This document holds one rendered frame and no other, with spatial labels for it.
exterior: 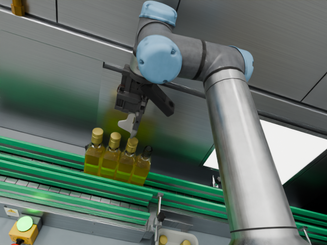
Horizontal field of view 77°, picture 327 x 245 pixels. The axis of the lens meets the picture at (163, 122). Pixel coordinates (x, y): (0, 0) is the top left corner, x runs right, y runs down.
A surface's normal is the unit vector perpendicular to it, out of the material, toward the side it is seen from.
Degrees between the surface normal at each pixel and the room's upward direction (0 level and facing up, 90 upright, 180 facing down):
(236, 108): 32
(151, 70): 90
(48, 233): 0
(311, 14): 90
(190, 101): 90
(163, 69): 90
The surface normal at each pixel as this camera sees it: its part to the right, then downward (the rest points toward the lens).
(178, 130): -0.07, 0.64
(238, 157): -0.51, -0.46
